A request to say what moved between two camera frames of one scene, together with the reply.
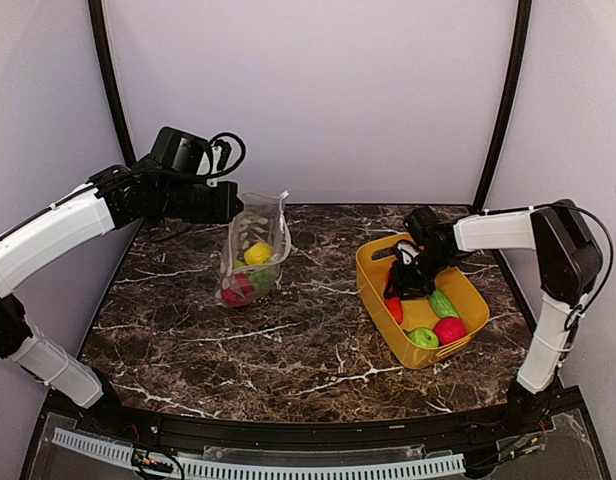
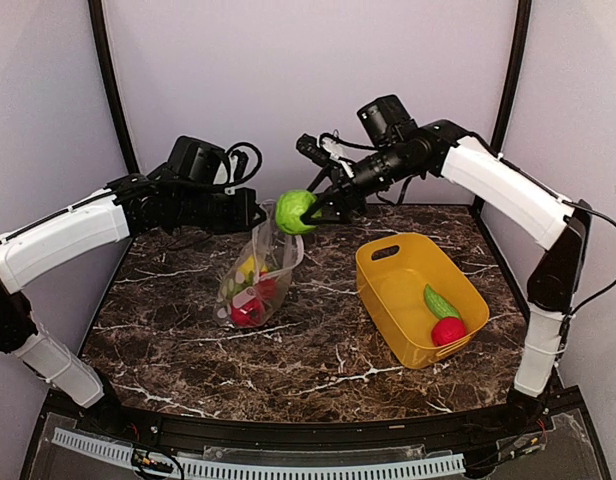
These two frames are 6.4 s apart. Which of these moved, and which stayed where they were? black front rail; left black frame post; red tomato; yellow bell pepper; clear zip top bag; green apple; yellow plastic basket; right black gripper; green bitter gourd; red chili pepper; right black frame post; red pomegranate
Moved: red chili pepper; red tomato; yellow bell pepper; green apple; clear zip top bag; right black gripper
Stayed: green bitter gourd; yellow plastic basket; right black frame post; red pomegranate; left black frame post; black front rail
